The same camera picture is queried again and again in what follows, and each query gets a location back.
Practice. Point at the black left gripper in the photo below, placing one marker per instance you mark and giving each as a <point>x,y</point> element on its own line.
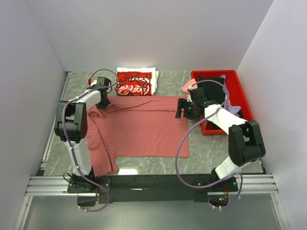
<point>101,106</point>

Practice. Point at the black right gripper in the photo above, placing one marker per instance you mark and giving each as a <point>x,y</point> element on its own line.
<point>183,103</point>

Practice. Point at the dusty rose t-shirt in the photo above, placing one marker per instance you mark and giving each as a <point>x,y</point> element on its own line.
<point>134,126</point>

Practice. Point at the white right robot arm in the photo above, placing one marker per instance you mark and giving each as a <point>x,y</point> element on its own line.
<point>245,142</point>

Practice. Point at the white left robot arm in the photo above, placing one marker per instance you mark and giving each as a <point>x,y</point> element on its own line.
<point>71,127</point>

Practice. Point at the light salmon pink shirt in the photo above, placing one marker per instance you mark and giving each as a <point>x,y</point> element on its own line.
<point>191,84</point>

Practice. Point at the black shirt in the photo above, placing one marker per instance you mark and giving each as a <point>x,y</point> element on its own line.
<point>214,92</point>

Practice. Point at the folded red white Coca-Cola shirt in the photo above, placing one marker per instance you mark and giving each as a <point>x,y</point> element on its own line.
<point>137,82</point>

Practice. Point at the lavender shirt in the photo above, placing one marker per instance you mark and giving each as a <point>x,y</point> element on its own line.
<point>236,110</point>

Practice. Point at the red plastic bin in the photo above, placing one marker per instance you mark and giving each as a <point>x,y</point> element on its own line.
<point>232,83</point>

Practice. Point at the black base crossbar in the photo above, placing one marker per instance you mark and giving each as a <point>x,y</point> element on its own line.
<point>137,188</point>

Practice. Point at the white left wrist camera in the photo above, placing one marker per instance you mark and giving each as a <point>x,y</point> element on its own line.
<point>92,83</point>

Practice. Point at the aluminium rail frame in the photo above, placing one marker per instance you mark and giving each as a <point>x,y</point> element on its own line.
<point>48,206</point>

